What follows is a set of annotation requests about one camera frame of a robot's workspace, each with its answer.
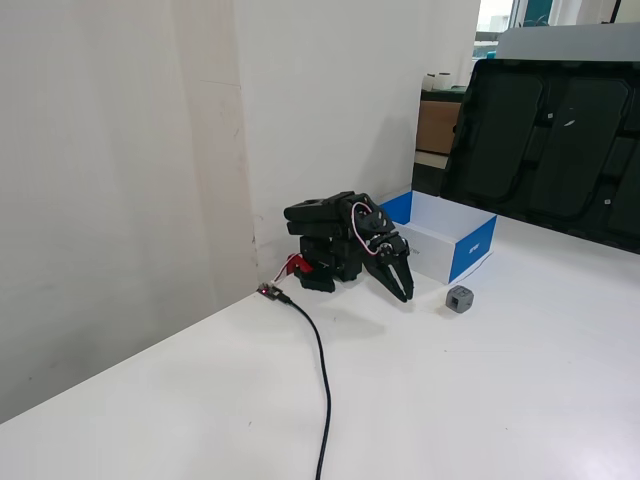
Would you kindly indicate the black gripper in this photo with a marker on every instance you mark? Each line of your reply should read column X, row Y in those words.
column 389, row 256

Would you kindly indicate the gray block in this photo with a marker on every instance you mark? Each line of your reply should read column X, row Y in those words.
column 460, row 300

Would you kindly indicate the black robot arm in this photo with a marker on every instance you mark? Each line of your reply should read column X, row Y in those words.
column 320, row 235

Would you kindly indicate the blue white cardboard box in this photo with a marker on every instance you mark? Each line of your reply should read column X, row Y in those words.
column 440, row 240

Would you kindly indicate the brown cardboard box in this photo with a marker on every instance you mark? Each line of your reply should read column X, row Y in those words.
column 437, row 127

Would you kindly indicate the red table clamp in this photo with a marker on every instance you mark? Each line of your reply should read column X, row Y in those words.
column 299, row 263

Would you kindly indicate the small controller board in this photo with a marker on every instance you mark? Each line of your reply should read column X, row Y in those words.
column 269, row 291

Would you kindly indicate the black plastic tray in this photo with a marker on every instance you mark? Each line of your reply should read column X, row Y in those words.
column 545, row 150

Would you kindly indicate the white container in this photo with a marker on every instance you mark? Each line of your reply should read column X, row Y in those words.
column 444, row 81
column 430, row 81

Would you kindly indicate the gray flat panel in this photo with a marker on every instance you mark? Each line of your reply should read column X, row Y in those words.
column 570, row 42

